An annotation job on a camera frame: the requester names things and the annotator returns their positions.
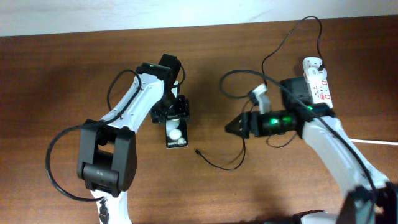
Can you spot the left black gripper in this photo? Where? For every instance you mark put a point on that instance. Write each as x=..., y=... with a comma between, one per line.
x=183, y=108

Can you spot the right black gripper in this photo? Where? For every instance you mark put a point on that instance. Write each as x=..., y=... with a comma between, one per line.
x=255, y=122

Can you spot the black smartphone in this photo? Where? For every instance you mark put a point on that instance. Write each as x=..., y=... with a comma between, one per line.
x=176, y=133

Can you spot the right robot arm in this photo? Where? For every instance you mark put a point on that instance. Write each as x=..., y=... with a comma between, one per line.
x=370, y=197

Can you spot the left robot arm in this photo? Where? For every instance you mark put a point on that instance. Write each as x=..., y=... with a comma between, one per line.
x=107, y=159

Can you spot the white USB charger plug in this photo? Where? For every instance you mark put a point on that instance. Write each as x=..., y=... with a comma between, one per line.
x=313, y=74

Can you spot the white power strip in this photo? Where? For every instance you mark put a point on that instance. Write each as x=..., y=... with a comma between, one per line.
x=318, y=91

